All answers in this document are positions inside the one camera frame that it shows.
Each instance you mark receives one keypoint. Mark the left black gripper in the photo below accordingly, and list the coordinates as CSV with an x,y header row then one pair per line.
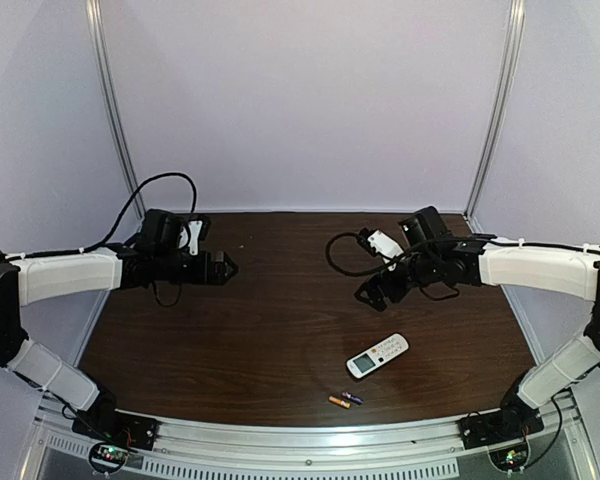
x,y
219,267

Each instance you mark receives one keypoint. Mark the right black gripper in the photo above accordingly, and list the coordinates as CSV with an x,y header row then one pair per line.
x,y
383,285

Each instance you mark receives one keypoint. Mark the white remote control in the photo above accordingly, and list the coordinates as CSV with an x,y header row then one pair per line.
x,y
377,356

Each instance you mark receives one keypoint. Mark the purple AA battery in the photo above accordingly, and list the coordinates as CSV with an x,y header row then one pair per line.
x,y
351,398

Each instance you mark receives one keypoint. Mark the orange AA battery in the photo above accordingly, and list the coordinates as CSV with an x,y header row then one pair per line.
x,y
339,402

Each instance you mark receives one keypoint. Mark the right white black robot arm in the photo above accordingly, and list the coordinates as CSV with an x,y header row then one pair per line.
x,y
435,255

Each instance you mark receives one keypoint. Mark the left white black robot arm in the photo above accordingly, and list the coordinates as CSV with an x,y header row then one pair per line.
x,y
165,249

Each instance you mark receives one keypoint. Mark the right controller board with LEDs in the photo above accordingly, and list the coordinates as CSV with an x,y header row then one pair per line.
x,y
510,459

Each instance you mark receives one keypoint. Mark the controller board with leds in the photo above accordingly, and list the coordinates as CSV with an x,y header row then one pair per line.
x,y
106,458
510,459

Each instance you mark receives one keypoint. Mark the left controller board with LEDs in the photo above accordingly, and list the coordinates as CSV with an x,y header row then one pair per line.
x,y
106,458

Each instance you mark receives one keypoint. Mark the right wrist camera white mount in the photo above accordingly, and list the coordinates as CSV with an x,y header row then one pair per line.
x,y
378,244

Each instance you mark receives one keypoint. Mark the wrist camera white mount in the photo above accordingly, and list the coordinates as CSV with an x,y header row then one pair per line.
x,y
193,233
378,244

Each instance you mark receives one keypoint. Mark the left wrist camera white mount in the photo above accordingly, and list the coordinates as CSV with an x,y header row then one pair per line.
x,y
193,233

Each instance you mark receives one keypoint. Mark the curved aluminium front rail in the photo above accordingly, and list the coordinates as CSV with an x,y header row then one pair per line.
x,y
340,448

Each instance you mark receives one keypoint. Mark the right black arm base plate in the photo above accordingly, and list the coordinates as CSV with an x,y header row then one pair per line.
x,y
502,425

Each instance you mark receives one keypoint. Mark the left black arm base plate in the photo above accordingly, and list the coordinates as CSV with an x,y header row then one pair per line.
x,y
123,429

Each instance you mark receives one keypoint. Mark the white slotted cable duct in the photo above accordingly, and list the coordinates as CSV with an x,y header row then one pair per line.
x,y
58,456

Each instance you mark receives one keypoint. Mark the left aluminium frame post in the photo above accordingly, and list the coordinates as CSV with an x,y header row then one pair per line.
x,y
97,32

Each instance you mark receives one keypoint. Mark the aluminium frame post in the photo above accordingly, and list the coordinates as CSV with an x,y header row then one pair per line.
x,y
508,67
97,32

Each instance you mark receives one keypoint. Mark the right aluminium frame post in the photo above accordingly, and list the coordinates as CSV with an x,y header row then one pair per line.
x,y
508,67

